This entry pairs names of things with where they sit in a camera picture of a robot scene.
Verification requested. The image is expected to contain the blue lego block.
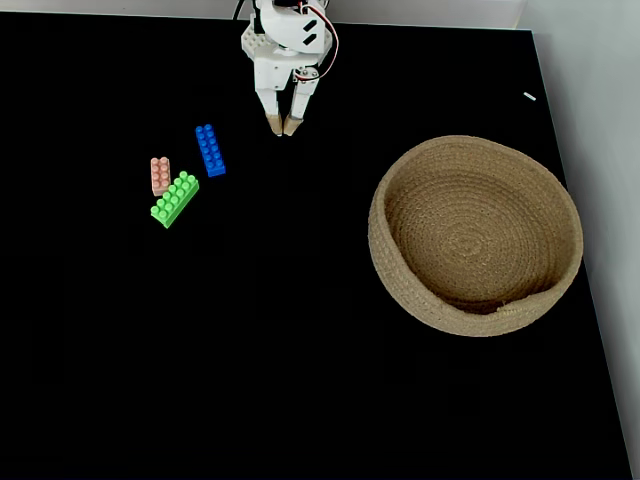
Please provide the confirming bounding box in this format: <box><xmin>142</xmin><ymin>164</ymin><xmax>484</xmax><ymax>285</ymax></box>
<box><xmin>194</xmin><ymin>123</ymin><xmax>227</xmax><ymax>178</ymax></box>

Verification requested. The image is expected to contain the pink lego block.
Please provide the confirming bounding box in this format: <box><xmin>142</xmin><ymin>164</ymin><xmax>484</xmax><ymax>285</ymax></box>
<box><xmin>150</xmin><ymin>156</ymin><xmax>172</xmax><ymax>197</ymax></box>

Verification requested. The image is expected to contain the green lego block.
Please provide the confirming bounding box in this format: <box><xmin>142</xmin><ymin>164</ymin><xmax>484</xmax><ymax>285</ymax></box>
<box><xmin>150</xmin><ymin>170</ymin><xmax>201</xmax><ymax>230</ymax></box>

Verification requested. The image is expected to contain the red and white cable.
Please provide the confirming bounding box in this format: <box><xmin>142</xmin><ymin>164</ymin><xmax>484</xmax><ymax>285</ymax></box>
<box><xmin>294</xmin><ymin>3</ymin><xmax>341</xmax><ymax>82</ymax></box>

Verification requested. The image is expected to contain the woven rope basket tray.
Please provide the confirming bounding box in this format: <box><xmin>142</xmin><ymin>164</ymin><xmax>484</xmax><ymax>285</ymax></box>
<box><xmin>367</xmin><ymin>134</ymin><xmax>585</xmax><ymax>338</ymax></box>

